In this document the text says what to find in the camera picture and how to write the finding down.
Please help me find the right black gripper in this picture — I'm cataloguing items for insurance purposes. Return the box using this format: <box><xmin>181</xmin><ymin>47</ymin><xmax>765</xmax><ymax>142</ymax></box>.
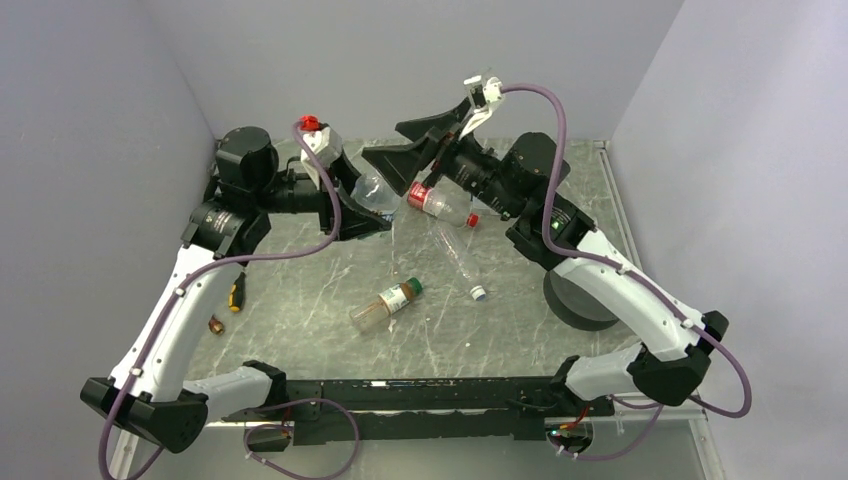
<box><xmin>362</xmin><ymin>97</ymin><xmax>523</xmax><ymax>220</ymax></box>

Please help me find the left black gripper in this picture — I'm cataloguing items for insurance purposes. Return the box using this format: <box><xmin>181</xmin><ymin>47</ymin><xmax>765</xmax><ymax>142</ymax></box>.
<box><xmin>254</xmin><ymin>146</ymin><xmax>391</xmax><ymax>240</ymax></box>

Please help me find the blue label water bottle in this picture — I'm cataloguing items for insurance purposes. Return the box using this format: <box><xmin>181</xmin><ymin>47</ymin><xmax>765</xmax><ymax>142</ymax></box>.
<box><xmin>350</xmin><ymin>172</ymin><xmax>401</xmax><ymax>222</ymax></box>

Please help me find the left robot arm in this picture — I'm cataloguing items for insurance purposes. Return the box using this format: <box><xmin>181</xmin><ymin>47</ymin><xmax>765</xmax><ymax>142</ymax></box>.
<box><xmin>80</xmin><ymin>118</ymin><xmax>391</xmax><ymax>453</ymax></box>

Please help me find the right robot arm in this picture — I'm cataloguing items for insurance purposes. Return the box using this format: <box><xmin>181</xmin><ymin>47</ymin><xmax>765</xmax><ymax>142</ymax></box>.
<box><xmin>362</xmin><ymin>102</ymin><xmax>729</xmax><ymax>415</ymax></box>

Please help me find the red label clear bottle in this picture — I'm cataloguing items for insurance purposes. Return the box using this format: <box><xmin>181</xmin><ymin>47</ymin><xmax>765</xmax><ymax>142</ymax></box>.
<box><xmin>407</xmin><ymin>182</ymin><xmax>479</xmax><ymax>228</ymax></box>

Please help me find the clear unlabeled plastic bottle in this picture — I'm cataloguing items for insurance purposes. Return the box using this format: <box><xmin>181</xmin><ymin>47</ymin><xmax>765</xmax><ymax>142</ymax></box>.
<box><xmin>431</xmin><ymin>223</ymin><xmax>487</xmax><ymax>301</ymax></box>

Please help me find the brown bottle green cap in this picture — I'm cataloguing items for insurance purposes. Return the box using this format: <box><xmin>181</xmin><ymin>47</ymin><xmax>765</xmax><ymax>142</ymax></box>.
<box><xmin>349</xmin><ymin>277</ymin><xmax>424</xmax><ymax>333</ymax></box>

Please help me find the small copper fitting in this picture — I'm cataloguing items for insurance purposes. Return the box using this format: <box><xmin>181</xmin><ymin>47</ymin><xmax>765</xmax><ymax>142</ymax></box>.
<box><xmin>208</xmin><ymin>316</ymin><xmax>226</xmax><ymax>335</ymax></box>

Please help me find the black round disc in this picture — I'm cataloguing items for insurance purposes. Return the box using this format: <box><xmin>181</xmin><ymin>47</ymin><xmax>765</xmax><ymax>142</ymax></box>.
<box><xmin>542</xmin><ymin>270</ymin><xmax>619</xmax><ymax>332</ymax></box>

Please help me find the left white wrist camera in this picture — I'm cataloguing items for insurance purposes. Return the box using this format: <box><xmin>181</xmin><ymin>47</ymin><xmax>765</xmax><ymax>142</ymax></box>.
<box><xmin>299</xmin><ymin>115</ymin><xmax>343</xmax><ymax>187</ymax></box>

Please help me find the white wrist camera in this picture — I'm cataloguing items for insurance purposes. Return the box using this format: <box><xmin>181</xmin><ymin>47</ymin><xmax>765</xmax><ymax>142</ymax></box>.
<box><xmin>299</xmin><ymin>115</ymin><xmax>343</xmax><ymax>187</ymax></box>
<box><xmin>459</xmin><ymin>69</ymin><xmax>504</xmax><ymax>139</ymax></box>

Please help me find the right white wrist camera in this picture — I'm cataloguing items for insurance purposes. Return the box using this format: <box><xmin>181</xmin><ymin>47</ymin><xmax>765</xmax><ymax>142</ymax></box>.
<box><xmin>459</xmin><ymin>69</ymin><xmax>504</xmax><ymax>139</ymax></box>

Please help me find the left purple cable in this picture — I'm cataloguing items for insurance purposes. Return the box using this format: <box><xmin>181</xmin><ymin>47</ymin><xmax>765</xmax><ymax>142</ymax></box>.
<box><xmin>97</xmin><ymin>120</ymin><xmax>361</xmax><ymax>480</ymax></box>

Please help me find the purple cable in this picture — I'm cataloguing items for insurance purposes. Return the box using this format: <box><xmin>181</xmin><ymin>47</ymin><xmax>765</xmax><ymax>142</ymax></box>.
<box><xmin>97</xmin><ymin>120</ymin><xmax>361</xmax><ymax>480</ymax></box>
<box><xmin>500</xmin><ymin>83</ymin><xmax>754</xmax><ymax>463</ymax></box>

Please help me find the black base frame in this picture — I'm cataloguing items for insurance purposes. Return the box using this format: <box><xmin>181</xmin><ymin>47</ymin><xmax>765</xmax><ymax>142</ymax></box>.
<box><xmin>226</xmin><ymin>376</ymin><xmax>615</xmax><ymax>446</ymax></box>

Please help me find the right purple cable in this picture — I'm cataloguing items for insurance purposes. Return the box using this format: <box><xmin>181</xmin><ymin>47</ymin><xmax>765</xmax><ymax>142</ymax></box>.
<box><xmin>500</xmin><ymin>83</ymin><xmax>754</xmax><ymax>463</ymax></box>

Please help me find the aluminium rail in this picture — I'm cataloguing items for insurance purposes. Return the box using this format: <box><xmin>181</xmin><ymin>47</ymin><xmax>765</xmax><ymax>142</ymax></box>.
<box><xmin>105</xmin><ymin>376</ymin><xmax>707</xmax><ymax>432</ymax></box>

